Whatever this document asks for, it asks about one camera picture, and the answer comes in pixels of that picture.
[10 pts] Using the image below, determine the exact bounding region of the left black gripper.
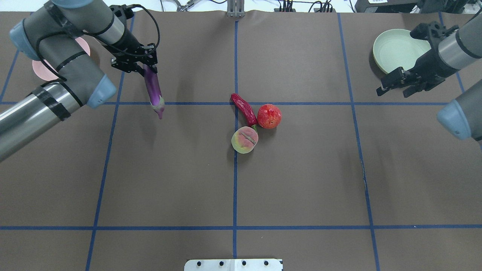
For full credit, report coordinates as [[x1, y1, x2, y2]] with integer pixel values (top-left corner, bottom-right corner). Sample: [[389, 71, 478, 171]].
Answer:
[[101, 29, 159, 77]]

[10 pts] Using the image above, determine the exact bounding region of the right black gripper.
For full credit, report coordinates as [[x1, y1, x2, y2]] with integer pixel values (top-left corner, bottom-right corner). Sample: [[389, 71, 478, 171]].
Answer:
[[376, 49, 447, 98]]

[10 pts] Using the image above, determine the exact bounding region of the purple eggplant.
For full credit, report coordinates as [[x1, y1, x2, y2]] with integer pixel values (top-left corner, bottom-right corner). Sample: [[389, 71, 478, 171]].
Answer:
[[143, 64, 165, 119]]

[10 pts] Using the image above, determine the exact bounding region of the red pomegranate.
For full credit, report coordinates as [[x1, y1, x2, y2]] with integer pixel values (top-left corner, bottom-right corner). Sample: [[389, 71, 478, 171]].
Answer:
[[258, 104, 282, 129]]

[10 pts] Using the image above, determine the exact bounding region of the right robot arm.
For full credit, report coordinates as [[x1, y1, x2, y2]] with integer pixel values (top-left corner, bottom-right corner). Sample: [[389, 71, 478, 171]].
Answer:
[[376, 12, 481, 144]]

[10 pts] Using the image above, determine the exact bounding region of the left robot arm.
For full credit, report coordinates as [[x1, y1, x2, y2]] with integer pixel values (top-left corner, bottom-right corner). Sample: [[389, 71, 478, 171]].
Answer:
[[0, 0, 165, 161]]

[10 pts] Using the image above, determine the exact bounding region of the green plate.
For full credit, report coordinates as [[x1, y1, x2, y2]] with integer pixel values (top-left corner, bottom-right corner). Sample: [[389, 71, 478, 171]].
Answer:
[[372, 29, 431, 74]]

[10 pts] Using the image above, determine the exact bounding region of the pink plate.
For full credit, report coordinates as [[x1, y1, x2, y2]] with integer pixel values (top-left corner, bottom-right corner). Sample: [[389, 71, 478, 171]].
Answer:
[[32, 37, 91, 82]]

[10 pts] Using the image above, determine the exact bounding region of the red chili pepper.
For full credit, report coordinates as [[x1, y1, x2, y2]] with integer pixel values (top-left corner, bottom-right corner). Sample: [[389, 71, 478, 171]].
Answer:
[[230, 93, 258, 132]]

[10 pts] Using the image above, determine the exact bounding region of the peach fruit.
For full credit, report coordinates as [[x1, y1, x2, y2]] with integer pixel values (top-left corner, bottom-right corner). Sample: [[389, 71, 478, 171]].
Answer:
[[231, 126, 259, 154]]

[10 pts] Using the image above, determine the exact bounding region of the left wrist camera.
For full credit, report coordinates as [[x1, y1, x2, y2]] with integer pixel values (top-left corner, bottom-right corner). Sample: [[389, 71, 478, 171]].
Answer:
[[109, 5, 134, 25]]

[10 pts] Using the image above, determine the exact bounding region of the aluminium frame post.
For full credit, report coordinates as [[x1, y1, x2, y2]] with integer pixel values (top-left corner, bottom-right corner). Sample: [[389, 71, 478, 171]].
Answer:
[[227, 0, 246, 18]]

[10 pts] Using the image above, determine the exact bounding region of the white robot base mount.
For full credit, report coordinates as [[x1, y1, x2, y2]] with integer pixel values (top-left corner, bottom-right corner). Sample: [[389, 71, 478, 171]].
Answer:
[[184, 259, 284, 271]]

